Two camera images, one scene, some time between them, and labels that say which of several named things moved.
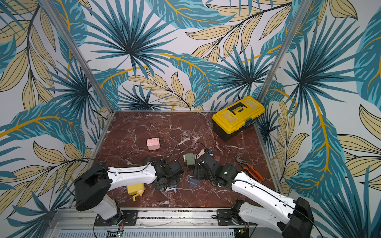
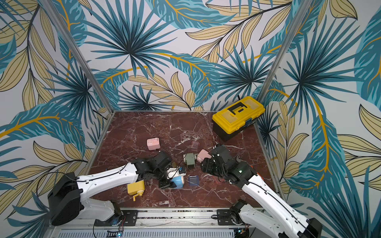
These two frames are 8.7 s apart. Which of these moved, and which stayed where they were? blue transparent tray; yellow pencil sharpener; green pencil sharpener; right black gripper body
Moved: right black gripper body
Stayed: yellow pencil sharpener; green pencil sharpener; blue transparent tray
